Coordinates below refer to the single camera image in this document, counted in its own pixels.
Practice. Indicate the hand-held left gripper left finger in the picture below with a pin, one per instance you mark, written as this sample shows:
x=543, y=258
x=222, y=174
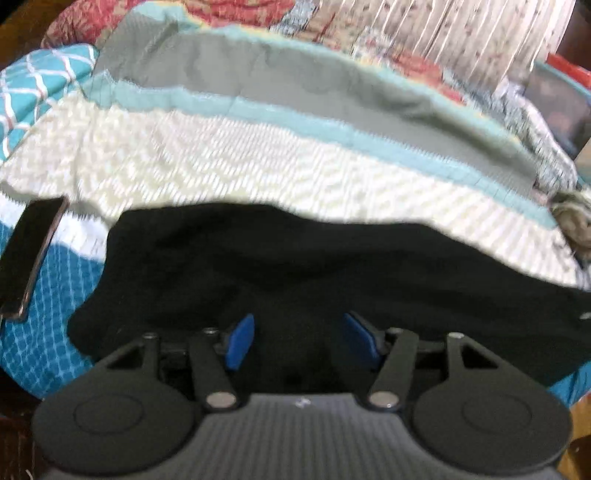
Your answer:
x=240, y=344

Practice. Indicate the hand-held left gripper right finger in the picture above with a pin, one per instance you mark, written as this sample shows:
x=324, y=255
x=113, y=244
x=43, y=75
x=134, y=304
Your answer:
x=362, y=339

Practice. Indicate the black pants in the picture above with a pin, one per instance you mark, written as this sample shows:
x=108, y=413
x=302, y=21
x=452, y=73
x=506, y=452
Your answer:
x=323, y=277

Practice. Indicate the printed zigzag teal blanket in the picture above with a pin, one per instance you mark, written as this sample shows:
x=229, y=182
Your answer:
x=231, y=157

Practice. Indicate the black smartphone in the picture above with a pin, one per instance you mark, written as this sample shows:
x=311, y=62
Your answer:
x=30, y=254

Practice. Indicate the olive crumpled cloth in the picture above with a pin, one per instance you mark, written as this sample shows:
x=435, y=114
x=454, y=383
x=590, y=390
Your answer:
x=575, y=221

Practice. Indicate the blue grey floral cloth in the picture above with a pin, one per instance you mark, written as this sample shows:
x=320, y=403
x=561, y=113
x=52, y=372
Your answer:
x=540, y=134

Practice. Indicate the dark teal-rimmed container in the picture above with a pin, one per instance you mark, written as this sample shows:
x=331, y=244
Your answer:
x=561, y=104

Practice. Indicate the teal lattice bed sheet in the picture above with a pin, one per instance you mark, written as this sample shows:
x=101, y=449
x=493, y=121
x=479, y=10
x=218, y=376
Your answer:
x=32, y=92

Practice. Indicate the red floral patchwork quilt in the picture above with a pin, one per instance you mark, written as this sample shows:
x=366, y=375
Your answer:
x=231, y=11

